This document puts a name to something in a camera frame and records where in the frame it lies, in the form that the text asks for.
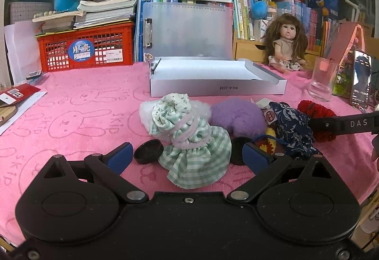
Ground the smartphone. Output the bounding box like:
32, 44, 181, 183
350, 50, 373, 109

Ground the black binder clip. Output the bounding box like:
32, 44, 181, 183
149, 59, 162, 75

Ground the green floral doll hat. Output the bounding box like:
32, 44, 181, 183
149, 93, 192, 142

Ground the stack of worn books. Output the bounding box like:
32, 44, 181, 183
32, 0, 149, 34

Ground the purple fluffy doll garment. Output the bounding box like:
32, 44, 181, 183
210, 98, 267, 139

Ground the brown-haired baby doll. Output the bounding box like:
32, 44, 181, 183
262, 14, 312, 74

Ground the person's right hand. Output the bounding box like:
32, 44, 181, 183
371, 135, 379, 163

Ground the white paper sheet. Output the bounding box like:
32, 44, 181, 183
4, 21, 43, 84

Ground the small white paper tag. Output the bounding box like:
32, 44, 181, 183
255, 98, 279, 125

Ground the green plaid doll dress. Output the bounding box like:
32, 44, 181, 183
158, 118, 232, 189

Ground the grey grid board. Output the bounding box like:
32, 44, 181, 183
9, 2, 55, 25

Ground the clear glass cup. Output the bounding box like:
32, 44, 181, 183
308, 58, 339, 102

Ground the white cardboard box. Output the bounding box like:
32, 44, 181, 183
149, 57, 287, 98

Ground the navy floral doll dress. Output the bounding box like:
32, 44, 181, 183
268, 101, 323, 160

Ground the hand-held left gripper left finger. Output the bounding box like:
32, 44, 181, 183
31, 142, 149, 204

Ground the white pipe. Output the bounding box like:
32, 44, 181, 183
345, 0, 366, 23

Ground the wooden drawer organizer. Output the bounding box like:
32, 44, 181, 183
232, 38, 323, 66

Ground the pink toy house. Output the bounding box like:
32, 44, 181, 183
324, 23, 368, 71

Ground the row of thin blue books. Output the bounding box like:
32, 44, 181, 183
135, 0, 234, 63

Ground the green ornament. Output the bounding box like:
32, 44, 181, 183
333, 73, 352, 97

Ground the wooden bead string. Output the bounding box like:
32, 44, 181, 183
33, 10, 64, 19

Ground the row of blue boxed books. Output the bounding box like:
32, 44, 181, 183
275, 0, 341, 56

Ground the row of green-spined books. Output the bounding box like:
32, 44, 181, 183
232, 0, 277, 41

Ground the translucent plastic file case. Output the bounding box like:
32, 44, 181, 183
141, 1, 234, 63

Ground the flat white paper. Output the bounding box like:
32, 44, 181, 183
0, 91, 48, 136

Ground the pink rabbit print towel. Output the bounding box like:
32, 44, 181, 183
0, 61, 379, 249

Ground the wooden board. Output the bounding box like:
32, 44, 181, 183
0, 106, 18, 127

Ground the red yellow knitted doll garment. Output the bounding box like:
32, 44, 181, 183
255, 127, 278, 154

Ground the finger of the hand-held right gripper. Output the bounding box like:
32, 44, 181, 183
309, 116, 342, 136

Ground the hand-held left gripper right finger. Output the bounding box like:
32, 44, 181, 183
226, 142, 348, 204

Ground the white fluffy plush toy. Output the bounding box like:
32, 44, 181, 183
139, 99, 212, 132

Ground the red plastic crate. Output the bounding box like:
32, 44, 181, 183
36, 22, 135, 72

